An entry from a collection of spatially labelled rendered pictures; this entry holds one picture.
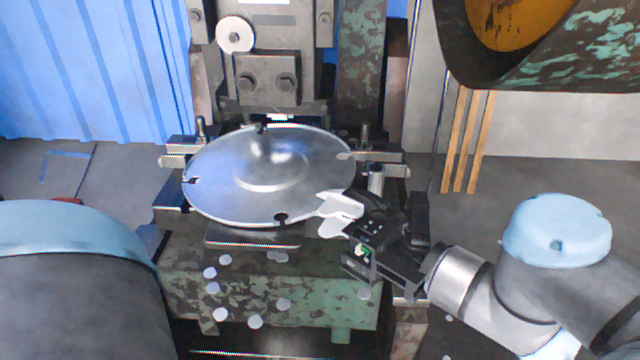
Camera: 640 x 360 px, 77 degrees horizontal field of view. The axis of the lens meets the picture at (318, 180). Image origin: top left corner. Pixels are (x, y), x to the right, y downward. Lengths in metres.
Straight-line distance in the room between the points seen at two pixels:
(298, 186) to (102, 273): 0.49
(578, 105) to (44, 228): 2.25
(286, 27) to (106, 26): 1.61
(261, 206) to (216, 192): 0.08
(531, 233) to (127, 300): 0.30
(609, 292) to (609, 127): 2.09
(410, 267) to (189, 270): 0.40
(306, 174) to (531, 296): 0.39
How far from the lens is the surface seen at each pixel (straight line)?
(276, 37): 0.63
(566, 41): 0.42
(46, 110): 2.57
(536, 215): 0.39
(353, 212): 0.55
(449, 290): 0.49
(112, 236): 0.21
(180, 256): 0.77
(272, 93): 0.63
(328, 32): 0.58
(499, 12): 0.66
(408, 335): 0.72
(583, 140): 2.44
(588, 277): 0.39
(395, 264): 0.50
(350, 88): 0.93
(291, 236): 0.57
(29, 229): 0.20
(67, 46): 2.31
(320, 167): 0.68
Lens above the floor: 1.18
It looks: 37 degrees down
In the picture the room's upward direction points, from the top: straight up
